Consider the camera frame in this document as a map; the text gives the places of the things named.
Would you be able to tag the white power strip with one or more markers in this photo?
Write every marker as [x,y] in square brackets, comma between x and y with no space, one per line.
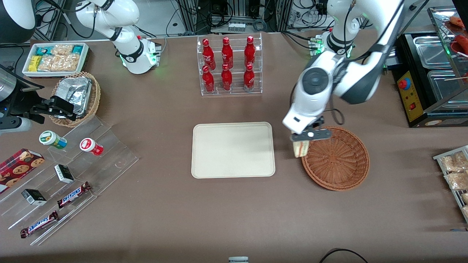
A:
[236,26]

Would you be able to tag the red cola bottle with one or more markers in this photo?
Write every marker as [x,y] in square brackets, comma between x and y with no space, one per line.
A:
[208,81]
[250,51]
[208,54]
[226,79]
[249,78]
[227,53]

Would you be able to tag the small black box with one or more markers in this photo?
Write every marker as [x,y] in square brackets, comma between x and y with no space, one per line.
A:
[33,197]
[64,174]

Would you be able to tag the snickers bar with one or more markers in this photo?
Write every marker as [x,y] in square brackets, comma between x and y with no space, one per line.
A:
[39,224]
[73,194]

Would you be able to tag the light wicker basket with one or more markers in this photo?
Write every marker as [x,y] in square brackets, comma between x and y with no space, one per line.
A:
[95,96]

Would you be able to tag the teal snack packet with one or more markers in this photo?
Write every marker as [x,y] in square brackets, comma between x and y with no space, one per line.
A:
[78,49]
[43,50]

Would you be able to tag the foil wrapped food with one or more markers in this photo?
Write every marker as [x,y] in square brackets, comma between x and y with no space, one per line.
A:
[75,93]

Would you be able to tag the yellow snack packet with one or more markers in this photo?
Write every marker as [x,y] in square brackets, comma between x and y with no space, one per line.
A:
[34,63]

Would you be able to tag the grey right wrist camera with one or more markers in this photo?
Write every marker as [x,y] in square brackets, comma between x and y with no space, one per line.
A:
[14,125]

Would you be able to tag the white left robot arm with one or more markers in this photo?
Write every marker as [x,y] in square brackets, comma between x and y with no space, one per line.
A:
[351,80]

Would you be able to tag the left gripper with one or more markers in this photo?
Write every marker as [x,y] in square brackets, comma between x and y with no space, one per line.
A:
[316,124]

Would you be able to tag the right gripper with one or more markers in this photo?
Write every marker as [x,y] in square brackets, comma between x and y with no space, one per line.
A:
[38,108]

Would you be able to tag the red lid cup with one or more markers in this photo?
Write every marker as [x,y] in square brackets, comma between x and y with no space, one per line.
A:
[90,146]

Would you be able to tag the small rice cracker bag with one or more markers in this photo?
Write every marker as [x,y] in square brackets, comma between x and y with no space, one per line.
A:
[62,49]

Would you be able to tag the clear acrylic step display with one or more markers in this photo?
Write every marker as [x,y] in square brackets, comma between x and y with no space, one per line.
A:
[109,160]

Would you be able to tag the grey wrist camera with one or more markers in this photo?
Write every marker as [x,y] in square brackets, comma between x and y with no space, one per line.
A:
[310,135]
[14,125]

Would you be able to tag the beige plastic tray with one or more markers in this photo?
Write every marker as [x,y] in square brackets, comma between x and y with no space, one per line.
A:
[233,150]

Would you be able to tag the black hot food case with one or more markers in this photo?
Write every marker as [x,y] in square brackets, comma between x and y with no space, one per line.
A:
[402,47]

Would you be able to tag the triangular sandwich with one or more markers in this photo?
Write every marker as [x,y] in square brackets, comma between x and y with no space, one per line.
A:
[300,149]

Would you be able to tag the clear bag of pastry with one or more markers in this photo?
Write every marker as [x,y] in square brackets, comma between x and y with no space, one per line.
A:
[459,180]
[455,162]
[465,198]

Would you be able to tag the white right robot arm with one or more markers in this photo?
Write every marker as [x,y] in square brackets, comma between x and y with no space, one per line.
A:
[131,51]

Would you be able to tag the brown wicker basket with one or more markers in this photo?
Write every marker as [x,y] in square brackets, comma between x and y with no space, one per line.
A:
[336,160]

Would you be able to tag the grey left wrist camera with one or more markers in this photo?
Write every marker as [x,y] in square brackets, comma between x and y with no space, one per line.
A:
[310,135]

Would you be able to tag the clear acrylic bottle rack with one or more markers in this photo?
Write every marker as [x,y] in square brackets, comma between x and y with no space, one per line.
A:
[237,93]

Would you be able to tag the steel food pan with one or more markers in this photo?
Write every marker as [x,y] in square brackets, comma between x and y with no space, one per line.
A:
[433,53]
[444,86]

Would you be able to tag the white snack tray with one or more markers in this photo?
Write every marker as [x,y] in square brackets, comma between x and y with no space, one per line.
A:
[85,58]

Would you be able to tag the red cookie box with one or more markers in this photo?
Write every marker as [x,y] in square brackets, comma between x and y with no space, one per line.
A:
[18,168]

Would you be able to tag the green lid cup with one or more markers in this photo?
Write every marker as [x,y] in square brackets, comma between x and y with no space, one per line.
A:
[51,139]

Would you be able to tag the grey device top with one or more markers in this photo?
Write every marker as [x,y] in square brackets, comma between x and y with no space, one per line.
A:
[238,260]

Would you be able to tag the large rice cracker bag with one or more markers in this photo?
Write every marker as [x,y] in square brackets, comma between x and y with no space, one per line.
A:
[58,63]

